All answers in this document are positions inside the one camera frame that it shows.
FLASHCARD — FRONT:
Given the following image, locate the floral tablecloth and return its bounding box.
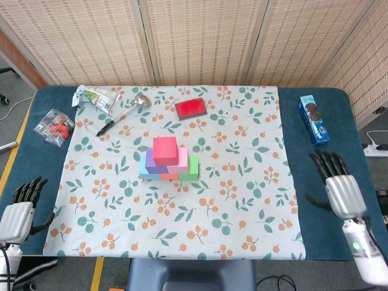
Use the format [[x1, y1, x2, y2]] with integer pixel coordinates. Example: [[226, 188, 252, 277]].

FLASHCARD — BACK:
[[42, 85, 306, 261]]

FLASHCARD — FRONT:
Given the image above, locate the black floor cable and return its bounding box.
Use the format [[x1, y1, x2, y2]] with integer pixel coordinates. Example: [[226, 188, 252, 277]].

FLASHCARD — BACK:
[[256, 274, 296, 291]]

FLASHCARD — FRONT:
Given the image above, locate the light blue foam cube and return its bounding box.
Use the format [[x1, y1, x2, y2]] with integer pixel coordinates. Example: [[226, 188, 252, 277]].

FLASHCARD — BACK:
[[138, 156, 161, 181]]

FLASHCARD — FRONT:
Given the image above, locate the green foam cube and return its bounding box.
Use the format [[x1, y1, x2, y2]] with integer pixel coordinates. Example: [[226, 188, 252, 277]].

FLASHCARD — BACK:
[[178, 155, 200, 181]]

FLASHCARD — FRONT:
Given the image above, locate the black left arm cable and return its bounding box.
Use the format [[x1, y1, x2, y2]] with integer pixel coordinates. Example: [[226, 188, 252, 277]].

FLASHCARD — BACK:
[[0, 244, 16, 291]]

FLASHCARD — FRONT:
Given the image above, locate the bamboo folding screen panel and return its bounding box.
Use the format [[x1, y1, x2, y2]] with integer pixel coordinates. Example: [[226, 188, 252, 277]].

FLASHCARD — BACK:
[[0, 0, 152, 87], [316, 0, 388, 122], [139, 0, 269, 87], [247, 0, 380, 89]]

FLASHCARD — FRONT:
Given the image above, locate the plastic bag with red caps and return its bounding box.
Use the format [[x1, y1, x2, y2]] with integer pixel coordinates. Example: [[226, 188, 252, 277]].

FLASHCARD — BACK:
[[32, 108, 76, 149]]

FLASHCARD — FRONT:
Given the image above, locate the blue cookie box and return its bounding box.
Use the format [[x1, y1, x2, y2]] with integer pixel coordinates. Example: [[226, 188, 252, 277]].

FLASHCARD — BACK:
[[296, 94, 330, 147]]

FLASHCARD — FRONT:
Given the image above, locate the black office chair base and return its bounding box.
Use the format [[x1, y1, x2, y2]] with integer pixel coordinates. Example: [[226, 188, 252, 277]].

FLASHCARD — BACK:
[[0, 67, 21, 106]]

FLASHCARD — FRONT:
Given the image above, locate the red ink stamp pad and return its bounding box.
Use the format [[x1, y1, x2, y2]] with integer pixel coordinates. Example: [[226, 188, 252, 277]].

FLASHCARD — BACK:
[[174, 98, 209, 122]]

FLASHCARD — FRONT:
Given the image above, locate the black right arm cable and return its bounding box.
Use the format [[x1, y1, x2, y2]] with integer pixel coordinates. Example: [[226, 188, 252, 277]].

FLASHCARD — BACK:
[[362, 215, 388, 264]]

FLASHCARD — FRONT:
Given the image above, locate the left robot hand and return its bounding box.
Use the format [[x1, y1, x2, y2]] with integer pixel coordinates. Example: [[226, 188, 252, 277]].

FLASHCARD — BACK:
[[0, 176, 55, 244]]

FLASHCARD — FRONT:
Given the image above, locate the red foam cube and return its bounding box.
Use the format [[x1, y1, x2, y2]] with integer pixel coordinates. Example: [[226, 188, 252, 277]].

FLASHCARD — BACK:
[[152, 136, 179, 167]]

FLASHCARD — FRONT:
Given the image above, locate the white charger cable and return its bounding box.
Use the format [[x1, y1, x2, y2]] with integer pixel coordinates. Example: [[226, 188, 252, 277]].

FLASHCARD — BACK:
[[366, 129, 388, 146]]

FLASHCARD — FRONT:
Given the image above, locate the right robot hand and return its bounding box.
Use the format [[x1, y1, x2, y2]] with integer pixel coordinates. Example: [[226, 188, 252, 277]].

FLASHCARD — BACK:
[[304, 149, 367, 221]]

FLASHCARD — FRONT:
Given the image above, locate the white power strip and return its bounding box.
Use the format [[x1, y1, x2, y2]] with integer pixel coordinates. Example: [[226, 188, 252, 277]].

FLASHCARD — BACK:
[[363, 144, 388, 158]]

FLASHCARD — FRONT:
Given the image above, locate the light pink foam cube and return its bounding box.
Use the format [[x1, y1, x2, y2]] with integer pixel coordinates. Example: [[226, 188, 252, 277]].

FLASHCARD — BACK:
[[166, 147, 189, 175]]

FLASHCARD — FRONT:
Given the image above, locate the crumpled snack bag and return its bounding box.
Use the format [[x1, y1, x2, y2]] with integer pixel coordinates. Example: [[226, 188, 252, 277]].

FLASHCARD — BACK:
[[71, 85, 124, 116]]

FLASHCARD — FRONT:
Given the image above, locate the white floor cable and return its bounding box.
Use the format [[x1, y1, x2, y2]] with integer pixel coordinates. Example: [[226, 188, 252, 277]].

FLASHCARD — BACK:
[[0, 96, 35, 121]]

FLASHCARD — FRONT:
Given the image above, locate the purple foam cube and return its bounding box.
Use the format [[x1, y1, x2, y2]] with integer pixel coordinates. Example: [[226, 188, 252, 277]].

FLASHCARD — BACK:
[[144, 147, 169, 175]]

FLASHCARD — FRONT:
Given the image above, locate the metal ladle black handle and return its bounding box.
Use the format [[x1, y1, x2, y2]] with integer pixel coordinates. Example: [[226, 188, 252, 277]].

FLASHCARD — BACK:
[[96, 93, 152, 137]]

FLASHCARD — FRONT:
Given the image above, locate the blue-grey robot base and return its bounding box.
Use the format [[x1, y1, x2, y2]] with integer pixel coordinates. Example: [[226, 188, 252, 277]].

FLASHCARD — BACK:
[[126, 259, 257, 291]]

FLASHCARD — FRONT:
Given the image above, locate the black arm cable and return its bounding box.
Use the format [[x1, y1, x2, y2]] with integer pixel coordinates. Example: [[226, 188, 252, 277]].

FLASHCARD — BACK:
[[362, 215, 388, 264], [0, 244, 16, 291]]

